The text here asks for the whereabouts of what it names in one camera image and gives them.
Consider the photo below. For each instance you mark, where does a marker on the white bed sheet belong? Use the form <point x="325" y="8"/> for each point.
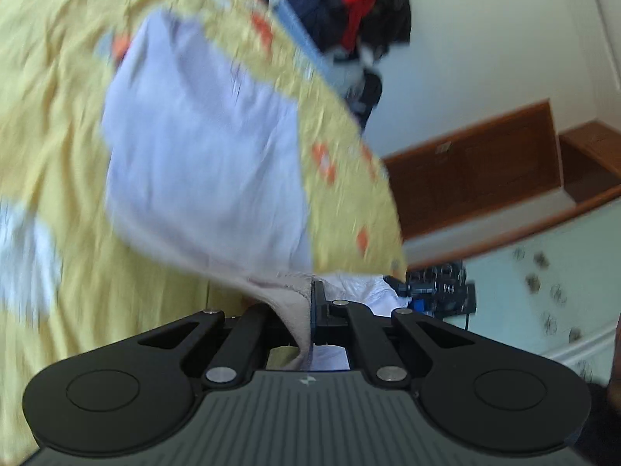
<point x="359" y="286"/>

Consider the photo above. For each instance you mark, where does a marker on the lavender long-sleeved sweater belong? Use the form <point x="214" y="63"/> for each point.
<point x="203" y="155"/>

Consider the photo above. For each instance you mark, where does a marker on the pile of red and navy clothes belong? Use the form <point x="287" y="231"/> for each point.
<point x="339" y="0"/>

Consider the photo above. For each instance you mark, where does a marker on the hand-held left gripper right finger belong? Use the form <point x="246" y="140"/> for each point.
<point x="318" y="310"/>

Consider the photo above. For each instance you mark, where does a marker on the yellow printed blanket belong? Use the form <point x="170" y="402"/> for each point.
<point x="48" y="107"/>

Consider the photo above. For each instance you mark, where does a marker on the black electronic device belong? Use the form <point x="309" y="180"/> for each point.
<point x="441" y="286"/>

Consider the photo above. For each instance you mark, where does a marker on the black bag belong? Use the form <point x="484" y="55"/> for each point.
<point x="368" y="92"/>

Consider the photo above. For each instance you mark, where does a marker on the light blue knitted blanket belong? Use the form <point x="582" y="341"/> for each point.
<point x="305" y="34"/>

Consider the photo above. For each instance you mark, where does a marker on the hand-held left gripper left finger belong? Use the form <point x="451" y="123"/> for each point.
<point x="257" y="315"/>

